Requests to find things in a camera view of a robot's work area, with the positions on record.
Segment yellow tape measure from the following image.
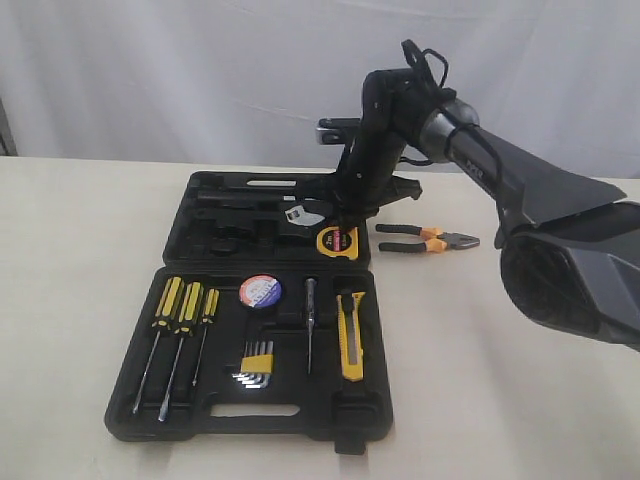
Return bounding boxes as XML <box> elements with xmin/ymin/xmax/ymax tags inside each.
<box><xmin>316</xmin><ymin>226</ymin><xmax>359</xmax><ymax>261</ymax></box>

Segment clear handle tester screwdriver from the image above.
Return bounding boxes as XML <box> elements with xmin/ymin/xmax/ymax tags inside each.
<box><xmin>304</xmin><ymin>277</ymin><xmax>317</xmax><ymax>375</ymax></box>

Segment middle yellow black screwdriver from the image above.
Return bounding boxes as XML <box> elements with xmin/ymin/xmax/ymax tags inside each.
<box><xmin>158</xmin><ymin>281</ymin><xmax>204</xmax><ymax>422</ymax></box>

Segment large yellow black screwdriver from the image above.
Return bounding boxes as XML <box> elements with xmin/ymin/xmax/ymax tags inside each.
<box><xmin>131</xmin><ymin>276</ymin><xmax>185</xmax><ymax>415</ymax></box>

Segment orange black handled pliers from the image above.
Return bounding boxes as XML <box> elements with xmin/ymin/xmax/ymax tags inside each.
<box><xmin>375</xmin><ymin>224</ymin><xmax>480</xmax><ymax>254</ymax></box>

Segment black plastic tool case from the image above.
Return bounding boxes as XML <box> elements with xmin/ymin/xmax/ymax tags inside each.
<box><xmin>104</xmin><ymin>171</ymin><xmax>393</xmax><ymax>455</ymax></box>

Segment yellow utility knife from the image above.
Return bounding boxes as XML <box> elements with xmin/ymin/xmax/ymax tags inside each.
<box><xmin>336</xmin><ymin>292</ymin><xmax>365</xmax><ymax>382</ymax></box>

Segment hex key set yellow holder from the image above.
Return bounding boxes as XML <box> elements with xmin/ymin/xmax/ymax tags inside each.
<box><xmin>232</xmin><ymin>340</ymin><xmax>274</xmax><ymax>390</ymax></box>

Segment white backdrop curtain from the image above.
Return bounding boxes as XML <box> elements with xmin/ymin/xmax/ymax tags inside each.
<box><xmin>1</xmin><ymin>1</ymin><xmax>639</xmax><ymax>178</ymax></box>

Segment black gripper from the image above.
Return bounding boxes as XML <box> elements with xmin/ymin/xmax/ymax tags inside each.
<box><xmin>331</xmin><ymin>175</ymin><xmax>423</xmax><ymax>233</ymax></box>

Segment black electrical tape roll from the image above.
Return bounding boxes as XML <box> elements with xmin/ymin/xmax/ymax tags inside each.
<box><xmin>238</xmin><ymin>274</ymin><xmax>283</xmax><ymax>310</ymax></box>

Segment claw hammer black handle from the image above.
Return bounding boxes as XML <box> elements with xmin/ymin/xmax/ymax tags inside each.
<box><xmin>195</xmin><ymin>189</ymin><xmax>324</xmax><ymax>203</ymax></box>

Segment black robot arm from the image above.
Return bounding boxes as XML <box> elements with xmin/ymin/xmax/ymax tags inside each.
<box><xmin>334</xmin><ymin>68</ymin><xmax>639</xmax><ymax>349</ymax></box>

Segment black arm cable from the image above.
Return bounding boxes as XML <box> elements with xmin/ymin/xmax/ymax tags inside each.
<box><xmin>401</xmin><ymin>38</ymin><xmax>521</xmax><ymax>201</ymax></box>

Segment small yellow black screwdriver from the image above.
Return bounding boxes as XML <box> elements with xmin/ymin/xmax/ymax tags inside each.
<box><xmin>191</xmin><ymin>288</ymin><xmax>220</xmax><ymax>387</ymax></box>

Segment silver adjustable wrench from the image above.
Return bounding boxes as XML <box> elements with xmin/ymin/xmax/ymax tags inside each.
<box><xmin>284</xmin><ymin>203</ymin><xmax>327</xmax><ymax>229</ymax></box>

